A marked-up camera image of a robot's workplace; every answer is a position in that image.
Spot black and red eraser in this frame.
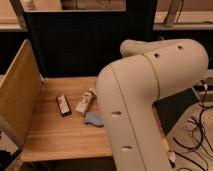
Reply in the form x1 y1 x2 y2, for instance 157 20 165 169
56 94 71 117

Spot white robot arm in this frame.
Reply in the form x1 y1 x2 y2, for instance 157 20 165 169
95 39 208 171

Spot white tube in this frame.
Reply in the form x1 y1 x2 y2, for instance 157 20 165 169
75 88 96 114

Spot black back panel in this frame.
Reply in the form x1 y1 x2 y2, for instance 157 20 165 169
24 0 157 77

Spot dark right side panel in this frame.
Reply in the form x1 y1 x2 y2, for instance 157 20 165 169
154 88 198 135

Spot wooden left side panel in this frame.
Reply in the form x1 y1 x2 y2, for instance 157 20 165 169
0 39 42 147

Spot power strip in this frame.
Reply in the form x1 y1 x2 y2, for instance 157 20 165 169
194 77 213 92

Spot black floor cables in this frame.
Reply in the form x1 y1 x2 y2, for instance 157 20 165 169
172 83 213 171

